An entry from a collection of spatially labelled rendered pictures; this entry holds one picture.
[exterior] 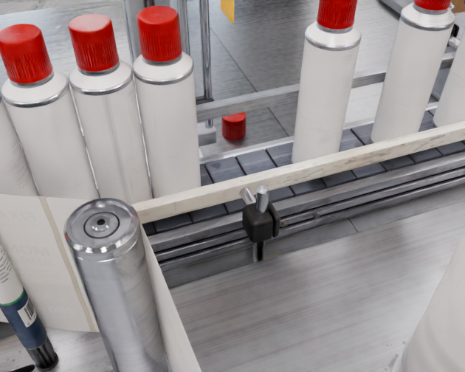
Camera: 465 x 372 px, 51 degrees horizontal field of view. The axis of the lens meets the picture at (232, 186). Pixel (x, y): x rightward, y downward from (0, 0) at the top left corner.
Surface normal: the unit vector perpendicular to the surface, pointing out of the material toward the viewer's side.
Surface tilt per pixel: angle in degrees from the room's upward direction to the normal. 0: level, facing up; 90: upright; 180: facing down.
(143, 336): 90
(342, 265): 0
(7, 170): 90
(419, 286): 0
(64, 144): 90
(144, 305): 90
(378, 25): 0
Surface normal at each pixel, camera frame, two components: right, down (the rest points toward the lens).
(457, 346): -0.90, 0.28
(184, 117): 0.63, 0.54
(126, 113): 0.80, 0.41
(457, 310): -0.97, 0.17
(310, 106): -0.59, 0.56
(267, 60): 0.00, -0.72
